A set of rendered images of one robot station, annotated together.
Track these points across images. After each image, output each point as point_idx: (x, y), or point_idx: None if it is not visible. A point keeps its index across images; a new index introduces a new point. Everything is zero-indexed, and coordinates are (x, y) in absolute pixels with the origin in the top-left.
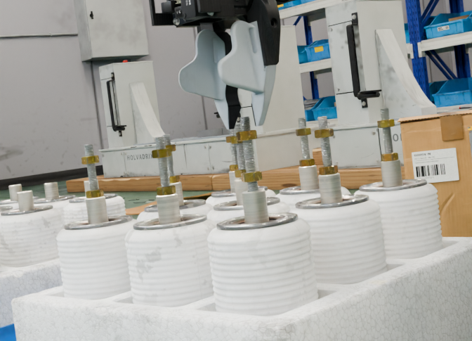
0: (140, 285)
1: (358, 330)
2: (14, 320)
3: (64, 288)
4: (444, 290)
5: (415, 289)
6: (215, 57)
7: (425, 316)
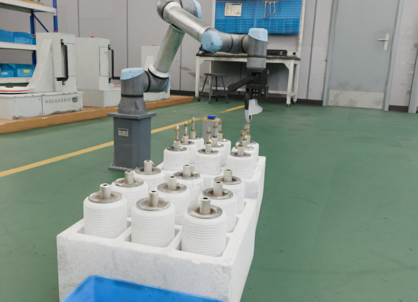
0: (255, 162)
1: None
2: (258, 188)
3: (250, 174)
4: None
5: None
6: (249, 105)
7: None
